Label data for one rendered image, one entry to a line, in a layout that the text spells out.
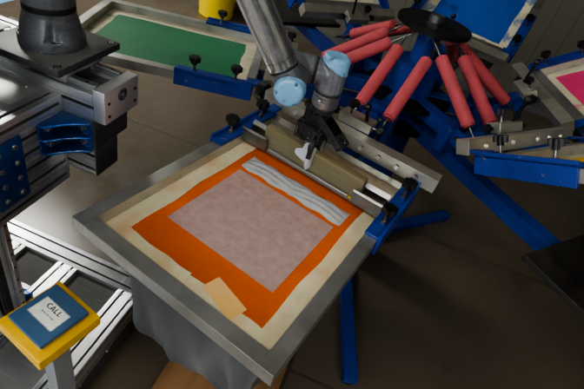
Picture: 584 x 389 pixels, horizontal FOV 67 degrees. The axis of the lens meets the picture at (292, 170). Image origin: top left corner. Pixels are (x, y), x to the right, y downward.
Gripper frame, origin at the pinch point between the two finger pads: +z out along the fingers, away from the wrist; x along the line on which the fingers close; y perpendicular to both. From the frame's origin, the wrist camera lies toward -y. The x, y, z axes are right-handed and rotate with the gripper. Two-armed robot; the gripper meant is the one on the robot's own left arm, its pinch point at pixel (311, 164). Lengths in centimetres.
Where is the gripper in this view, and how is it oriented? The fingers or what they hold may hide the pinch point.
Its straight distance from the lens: 135.7
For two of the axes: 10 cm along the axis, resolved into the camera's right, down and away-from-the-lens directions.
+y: -8.1, -4.8, 3.3
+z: -2.2, 7.7, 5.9
